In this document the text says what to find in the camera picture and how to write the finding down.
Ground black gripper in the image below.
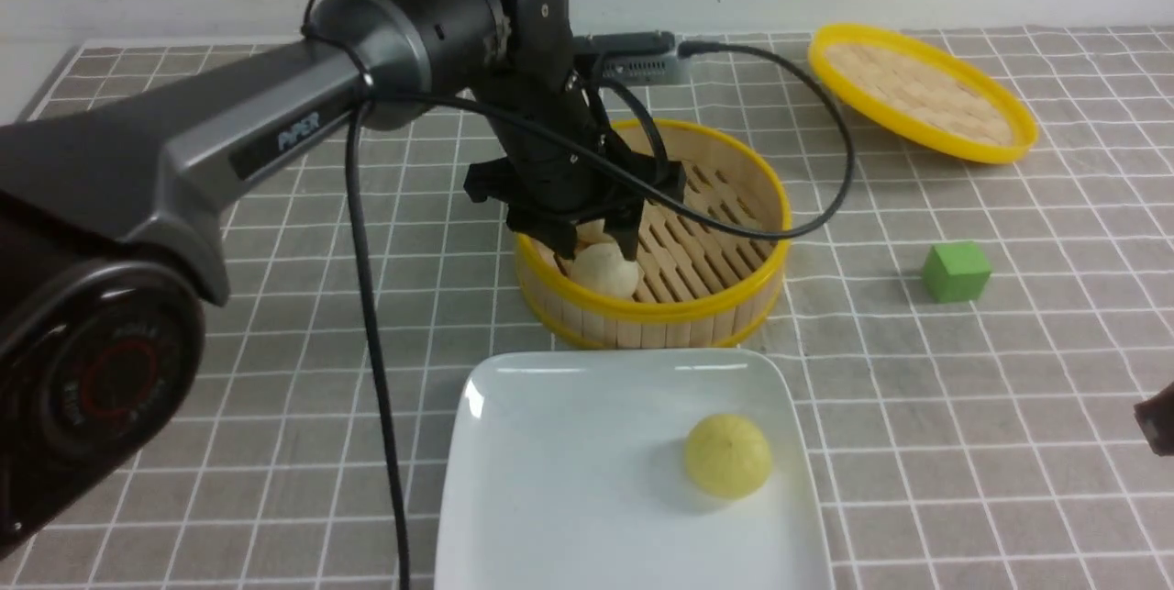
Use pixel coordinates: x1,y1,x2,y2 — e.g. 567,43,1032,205
464,74,686,262

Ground yellow-green steamed bun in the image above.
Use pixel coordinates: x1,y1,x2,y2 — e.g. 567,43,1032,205
683,413,774,501

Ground pale beige steamed bun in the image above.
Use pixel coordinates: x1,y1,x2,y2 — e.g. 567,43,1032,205
576,218,612,246

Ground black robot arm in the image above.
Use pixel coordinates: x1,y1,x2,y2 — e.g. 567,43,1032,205
1,0,686,557

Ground white square plate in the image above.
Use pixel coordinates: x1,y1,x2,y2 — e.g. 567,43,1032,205
436,350,836,589

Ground bamboo steamer basket yellow rim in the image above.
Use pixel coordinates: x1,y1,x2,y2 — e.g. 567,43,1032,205
515,120,792,350

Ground yellow rimmed steamer lid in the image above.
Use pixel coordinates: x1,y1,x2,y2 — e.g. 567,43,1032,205
807,23,1039,167

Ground green cube block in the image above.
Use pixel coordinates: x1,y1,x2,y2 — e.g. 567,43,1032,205
922,240,992,303

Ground dark object at right edge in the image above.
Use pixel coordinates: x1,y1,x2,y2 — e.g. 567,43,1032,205
1134,384,1174,457

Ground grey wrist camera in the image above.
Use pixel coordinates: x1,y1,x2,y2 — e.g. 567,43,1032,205
573,30,689,87

